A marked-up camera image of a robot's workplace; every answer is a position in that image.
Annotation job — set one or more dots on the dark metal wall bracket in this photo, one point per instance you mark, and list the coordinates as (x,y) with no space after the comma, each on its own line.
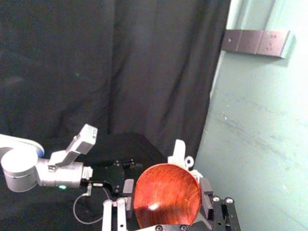
(255,43)

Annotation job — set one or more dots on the white three-armed plastic piece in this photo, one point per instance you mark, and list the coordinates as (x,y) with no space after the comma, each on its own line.
(179,154)

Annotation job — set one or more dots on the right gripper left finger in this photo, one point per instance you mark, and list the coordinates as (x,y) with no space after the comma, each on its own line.
(121,211)

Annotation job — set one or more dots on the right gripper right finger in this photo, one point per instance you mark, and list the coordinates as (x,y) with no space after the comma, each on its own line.
(207,197)

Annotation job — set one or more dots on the black cloth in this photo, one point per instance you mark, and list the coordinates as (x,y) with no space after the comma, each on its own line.
(108,72)

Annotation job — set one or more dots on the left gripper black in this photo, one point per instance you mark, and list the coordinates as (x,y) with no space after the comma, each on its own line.
(106,173)

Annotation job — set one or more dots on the red-brown wooden spoon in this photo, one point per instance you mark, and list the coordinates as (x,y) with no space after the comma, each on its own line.
(167,195)

